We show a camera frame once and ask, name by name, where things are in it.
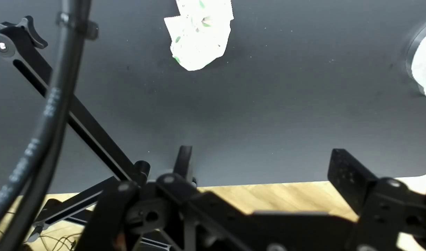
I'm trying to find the black cable with white print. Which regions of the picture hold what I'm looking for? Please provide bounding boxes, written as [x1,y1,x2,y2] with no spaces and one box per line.
[0,0,93,234]

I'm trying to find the black tripod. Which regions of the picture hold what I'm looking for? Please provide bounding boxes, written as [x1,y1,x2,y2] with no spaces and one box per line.
[0,15,152,238]

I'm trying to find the white cloth with green leaves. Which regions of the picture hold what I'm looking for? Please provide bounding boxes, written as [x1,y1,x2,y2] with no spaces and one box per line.
[163,0,235,72]

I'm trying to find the thin black wires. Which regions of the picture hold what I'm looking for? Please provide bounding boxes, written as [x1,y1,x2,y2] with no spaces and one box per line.
[35,229,82,251]

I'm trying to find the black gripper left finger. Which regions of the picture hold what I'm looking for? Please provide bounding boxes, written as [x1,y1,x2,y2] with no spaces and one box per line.
[78,144,252,251]

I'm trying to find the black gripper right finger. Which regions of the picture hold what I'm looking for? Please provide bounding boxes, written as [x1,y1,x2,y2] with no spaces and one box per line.
[327,147,426,251]

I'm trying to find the black cable tie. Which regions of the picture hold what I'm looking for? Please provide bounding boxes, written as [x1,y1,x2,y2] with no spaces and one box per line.
[56,10,100,41]

